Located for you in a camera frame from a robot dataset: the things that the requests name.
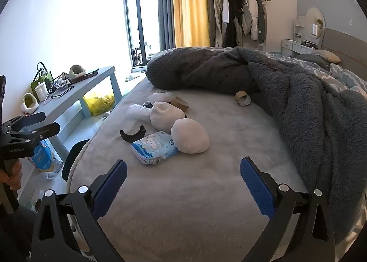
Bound beige pillow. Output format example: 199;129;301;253
311;49;342;64

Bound clear plastic bag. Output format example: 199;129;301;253
148;92;175;105

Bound person's left forearm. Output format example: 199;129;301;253
0;205;38;262

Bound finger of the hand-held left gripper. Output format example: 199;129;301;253
7;123;61;148
4;112;46;132

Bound round cardboard tube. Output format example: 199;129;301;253
235;90;252;107

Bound dark wooden sticks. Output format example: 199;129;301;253
69;68;99;83

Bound grey bed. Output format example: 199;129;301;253
67;47;367;262

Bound yellow plastic bag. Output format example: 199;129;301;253
83;91;116;117

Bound glass balcony door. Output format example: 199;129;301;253
122;0;161;72

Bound green fluffy slipper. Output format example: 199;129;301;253
69;65;86;78
22;92;39;114

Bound beige coat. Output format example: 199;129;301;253
209;0;224;47

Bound black wire rack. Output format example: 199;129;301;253
46;71;75;99

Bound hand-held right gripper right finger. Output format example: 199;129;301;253
240;156;336;262

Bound blue white tissue pack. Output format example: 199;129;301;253
131;131;180;166

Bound clear plastic wrap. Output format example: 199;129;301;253
127;103;152;121

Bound white vanity table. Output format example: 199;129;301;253
281;16;323;57

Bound person's left hand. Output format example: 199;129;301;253
0;161;23;197

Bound grey vest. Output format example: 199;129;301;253
255;0;267;45

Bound grey headboard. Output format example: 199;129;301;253
321;27;367;85

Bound black curved plastic piece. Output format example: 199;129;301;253
120;126;146;143

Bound grey fleece blanket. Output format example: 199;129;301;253
146;46;367;245

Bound white jacket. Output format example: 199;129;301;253
244;0;260;40

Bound white lidded mug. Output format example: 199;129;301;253
34;81;48;103

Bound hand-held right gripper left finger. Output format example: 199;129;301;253
30;159;128;262

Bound black trash bin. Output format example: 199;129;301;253
61;139;91;182

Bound light blue table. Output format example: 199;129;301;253
29;66;122;159

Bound round mirror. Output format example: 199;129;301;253
306;7;326;39

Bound grey pillow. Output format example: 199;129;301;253
297;53;330;70

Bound blue printed packet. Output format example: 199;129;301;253
29;139;64;172

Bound green tote bag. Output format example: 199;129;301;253
31;62;53;95

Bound yellow curtain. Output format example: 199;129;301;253
171;0;210;48

